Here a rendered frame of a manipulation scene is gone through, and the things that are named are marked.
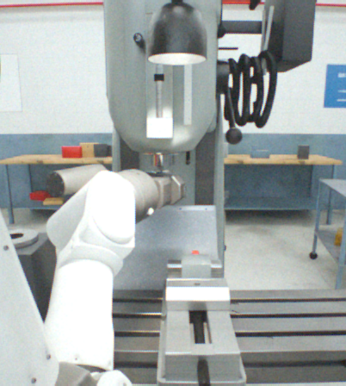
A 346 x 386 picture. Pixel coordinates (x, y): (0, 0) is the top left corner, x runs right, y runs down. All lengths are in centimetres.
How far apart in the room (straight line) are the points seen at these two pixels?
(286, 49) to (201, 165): 40
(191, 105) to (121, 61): 13
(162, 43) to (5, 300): 29
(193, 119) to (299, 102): 468
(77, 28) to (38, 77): 92
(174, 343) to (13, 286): 41
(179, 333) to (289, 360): 24
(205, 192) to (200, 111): 51
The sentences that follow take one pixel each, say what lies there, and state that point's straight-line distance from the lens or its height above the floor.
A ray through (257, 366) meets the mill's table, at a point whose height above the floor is 90.
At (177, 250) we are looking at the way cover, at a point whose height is 97.
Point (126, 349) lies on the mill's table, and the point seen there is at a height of 94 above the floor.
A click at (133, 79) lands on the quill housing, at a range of 54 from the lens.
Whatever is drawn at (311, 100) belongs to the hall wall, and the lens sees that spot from 525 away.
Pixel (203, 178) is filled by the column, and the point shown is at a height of 119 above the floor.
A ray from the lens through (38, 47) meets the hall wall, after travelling 533.
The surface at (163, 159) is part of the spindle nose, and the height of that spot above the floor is 129.
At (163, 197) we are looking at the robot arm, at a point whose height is 124.
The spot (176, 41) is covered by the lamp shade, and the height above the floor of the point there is 145.
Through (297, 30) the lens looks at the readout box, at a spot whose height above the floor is 159.
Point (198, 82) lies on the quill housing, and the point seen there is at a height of 143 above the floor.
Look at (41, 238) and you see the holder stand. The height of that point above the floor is 112.
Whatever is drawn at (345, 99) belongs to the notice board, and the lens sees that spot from 547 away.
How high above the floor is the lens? 136
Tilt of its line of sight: 13 degrees down
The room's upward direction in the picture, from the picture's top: straight up
